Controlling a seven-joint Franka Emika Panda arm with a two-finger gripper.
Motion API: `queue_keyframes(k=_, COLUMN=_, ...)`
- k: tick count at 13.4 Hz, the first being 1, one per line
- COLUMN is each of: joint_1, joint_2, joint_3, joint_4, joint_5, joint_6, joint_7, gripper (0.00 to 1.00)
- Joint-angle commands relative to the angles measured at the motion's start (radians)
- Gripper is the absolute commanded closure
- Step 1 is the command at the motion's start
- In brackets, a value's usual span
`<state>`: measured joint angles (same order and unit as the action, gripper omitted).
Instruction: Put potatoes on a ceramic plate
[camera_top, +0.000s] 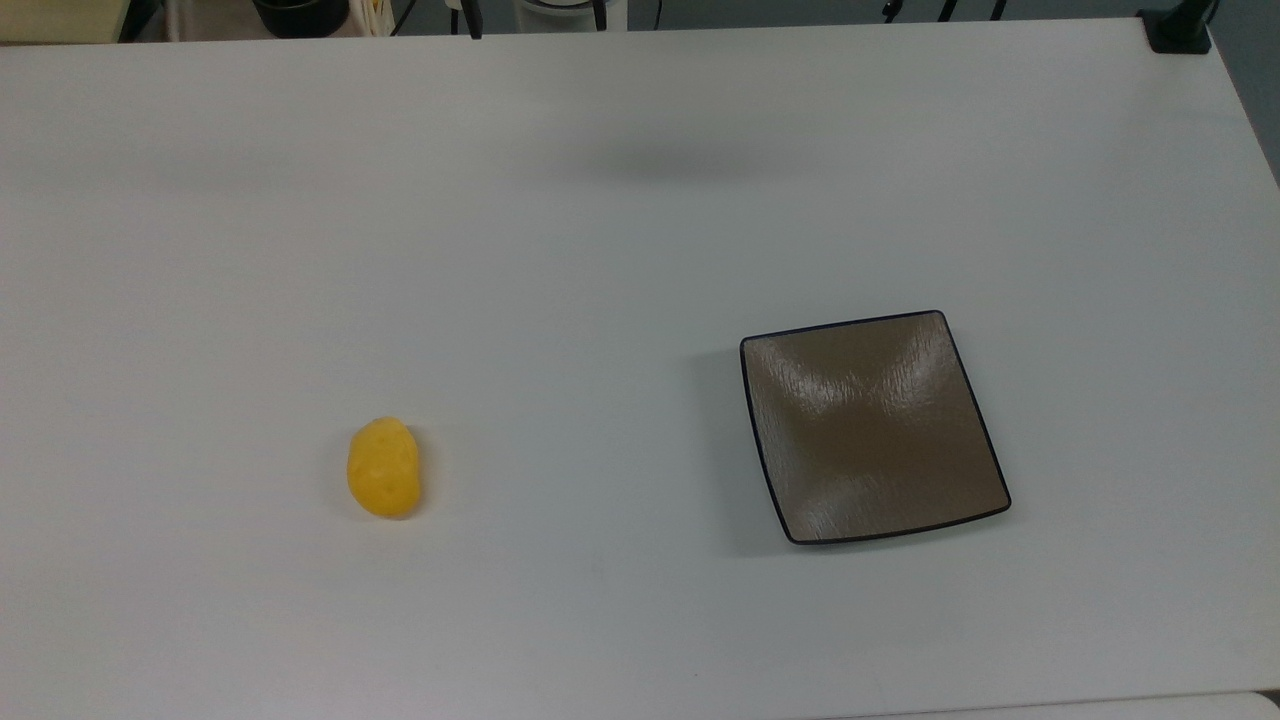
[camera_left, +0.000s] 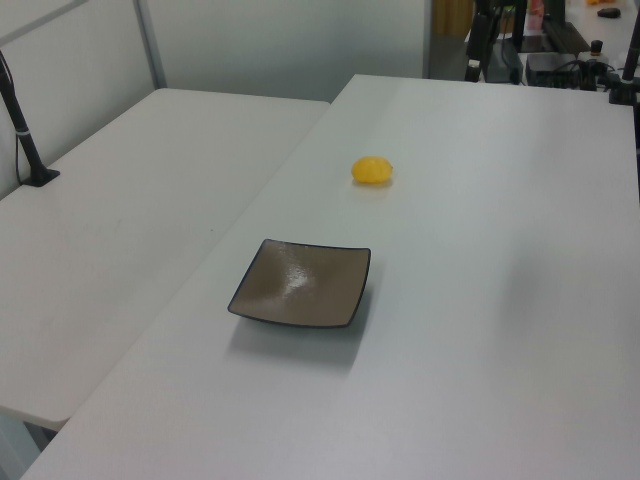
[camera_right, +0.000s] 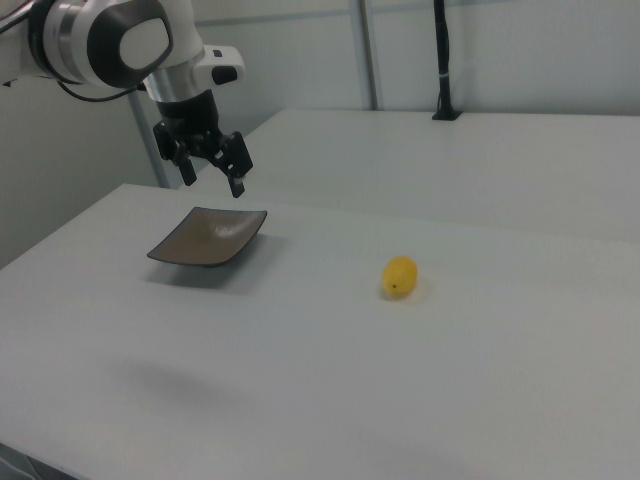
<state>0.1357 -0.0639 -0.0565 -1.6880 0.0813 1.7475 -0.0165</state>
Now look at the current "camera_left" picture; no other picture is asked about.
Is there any black box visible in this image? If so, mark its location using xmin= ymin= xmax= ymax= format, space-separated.
xmin=482 ymin=37 xmax=524 ymax=84

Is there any black upright equipment frame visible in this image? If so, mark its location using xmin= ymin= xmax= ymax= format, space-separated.
xmin=464 ymin=0 xmax=527 ymax=82

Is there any black electronic device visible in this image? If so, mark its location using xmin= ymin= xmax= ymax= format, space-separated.
xmin=526 ymin=51 xmax=601 ymax=92

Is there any black clamp stand pole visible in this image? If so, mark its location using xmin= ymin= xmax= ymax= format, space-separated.
xmin=606 ymin=33 xmax=640 ymax=106

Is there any brown square ceramic plate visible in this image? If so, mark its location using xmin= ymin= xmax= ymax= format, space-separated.
xmin=227 ymin=238 xmax=372 ymax=330

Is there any black keyboard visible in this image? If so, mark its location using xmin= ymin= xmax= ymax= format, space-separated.
xmin=542 ymin=19 xmax=592 ymax=54

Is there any yellow lemon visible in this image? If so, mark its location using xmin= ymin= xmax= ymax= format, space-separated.
xmin=350 ymin=155 xmax=395 ymax=187

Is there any black camera stand pole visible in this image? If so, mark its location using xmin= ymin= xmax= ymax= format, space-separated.
xmin=0 ymin=49 xmax=61 ymax=189

